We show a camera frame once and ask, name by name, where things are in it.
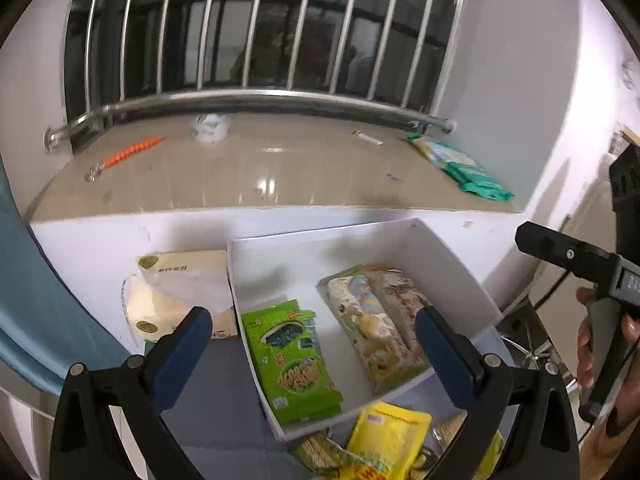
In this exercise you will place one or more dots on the blue curtain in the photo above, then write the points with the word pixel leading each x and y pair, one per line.
pixel 45 285

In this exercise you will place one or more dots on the person's right forearm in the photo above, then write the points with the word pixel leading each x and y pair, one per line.
pixel 615 445

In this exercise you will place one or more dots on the orange ridged tool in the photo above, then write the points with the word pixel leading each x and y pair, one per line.
pixel 131 152

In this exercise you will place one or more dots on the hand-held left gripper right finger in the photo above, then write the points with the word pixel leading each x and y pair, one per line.
pixel 445 360

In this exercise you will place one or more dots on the green seaweed snack packet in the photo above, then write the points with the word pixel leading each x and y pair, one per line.
pixel 290 365

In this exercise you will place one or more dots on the pale brown snack packet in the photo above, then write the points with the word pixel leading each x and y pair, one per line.
pixel 400 295

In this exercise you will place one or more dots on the person's right hand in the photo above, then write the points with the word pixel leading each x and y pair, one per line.
pixel 583 355

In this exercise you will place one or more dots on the dark window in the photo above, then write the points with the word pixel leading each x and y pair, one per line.
pixel 310 40

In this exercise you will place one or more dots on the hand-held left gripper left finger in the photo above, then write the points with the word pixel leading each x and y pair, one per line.
pixel 182 355

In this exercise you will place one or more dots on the small yellow snack packet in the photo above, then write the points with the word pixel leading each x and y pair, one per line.
pixel 492 455

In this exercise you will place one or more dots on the pale green printed packet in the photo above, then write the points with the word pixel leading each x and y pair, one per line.
pixel 440 150

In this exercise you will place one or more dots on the white office chair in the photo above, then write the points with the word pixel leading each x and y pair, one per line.
pixel 527 352

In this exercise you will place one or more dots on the olive green snack packet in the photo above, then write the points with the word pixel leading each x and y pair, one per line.
pixel 325 455

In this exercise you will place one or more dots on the steel window guard rail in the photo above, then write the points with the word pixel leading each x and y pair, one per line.
pixel 250 96

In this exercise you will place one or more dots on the beige cartoon snack packet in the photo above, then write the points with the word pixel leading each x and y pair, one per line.
pixel 360 325

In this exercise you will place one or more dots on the white cardboard box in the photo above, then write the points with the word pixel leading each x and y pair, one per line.
pixel 280 270

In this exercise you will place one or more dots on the small white stick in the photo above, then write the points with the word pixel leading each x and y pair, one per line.
pixel 367 137

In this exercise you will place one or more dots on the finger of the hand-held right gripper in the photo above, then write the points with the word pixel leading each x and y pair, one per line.
pixel 550 247

